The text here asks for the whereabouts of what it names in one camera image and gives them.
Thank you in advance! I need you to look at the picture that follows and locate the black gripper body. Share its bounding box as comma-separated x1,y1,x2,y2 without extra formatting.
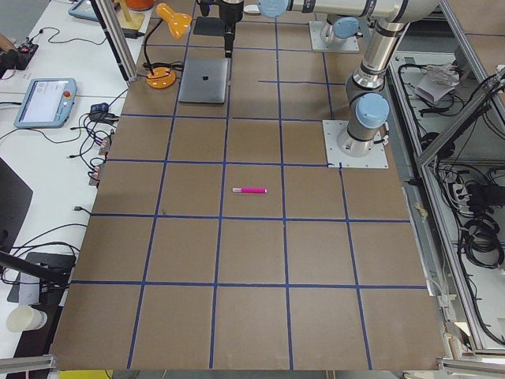
196,0,244,23

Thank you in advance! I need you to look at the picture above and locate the pink highlighter pen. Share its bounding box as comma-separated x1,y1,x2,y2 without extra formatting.
232,187,268,194

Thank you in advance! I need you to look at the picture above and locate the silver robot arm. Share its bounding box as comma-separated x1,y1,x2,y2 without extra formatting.
257,0,439,158
193,1,360,58

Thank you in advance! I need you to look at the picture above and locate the black mousepad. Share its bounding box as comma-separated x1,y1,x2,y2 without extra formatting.
193,17,231,37

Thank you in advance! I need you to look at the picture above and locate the grey closed laptop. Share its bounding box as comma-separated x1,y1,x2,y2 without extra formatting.
178,58,229,104

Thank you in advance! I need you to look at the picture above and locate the orange desk lamp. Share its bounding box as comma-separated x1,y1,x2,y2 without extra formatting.
143,2,193,89

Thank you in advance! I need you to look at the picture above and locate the black power adapter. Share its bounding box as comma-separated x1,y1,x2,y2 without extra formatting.
122,28,145,39

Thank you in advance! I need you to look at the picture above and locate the wooden stand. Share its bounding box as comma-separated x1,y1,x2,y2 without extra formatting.
117,0,145,31

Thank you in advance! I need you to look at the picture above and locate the blue teach pendant tablet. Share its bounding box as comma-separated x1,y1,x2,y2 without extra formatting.
13,78,77,129

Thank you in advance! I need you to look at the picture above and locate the white power strip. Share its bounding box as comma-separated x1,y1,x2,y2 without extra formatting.
449,182,469,206

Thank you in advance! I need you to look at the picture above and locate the black monitor stand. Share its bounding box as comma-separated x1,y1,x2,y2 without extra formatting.
1,251,76,306

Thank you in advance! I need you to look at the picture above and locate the white paper cup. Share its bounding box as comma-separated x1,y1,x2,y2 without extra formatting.
6,305,48,332

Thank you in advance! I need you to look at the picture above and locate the black lamp cable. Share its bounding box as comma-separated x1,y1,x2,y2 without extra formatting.
141,61,186,76

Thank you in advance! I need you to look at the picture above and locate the aluminium frame post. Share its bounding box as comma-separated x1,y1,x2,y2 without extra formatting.
91,0,137,83

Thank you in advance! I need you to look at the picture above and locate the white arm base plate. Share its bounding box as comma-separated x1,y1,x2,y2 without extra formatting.
323,120,389,169
309,21,360,54

